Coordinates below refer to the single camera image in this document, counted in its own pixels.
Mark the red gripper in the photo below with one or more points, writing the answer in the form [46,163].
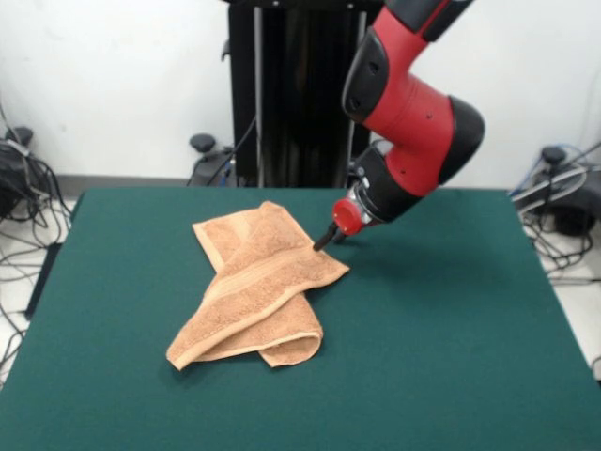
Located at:
[348,217]

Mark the tan terry towel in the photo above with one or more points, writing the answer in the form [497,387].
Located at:
[253,291]

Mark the dark green table cloth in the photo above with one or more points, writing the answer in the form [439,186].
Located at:
[422,305]

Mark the black stand base foot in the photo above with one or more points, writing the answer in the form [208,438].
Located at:
[7,188]
[570,221]

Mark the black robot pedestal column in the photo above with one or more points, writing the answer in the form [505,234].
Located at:
[291,94]

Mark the black pedestal foot knob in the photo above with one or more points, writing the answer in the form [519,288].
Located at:
[203,143]

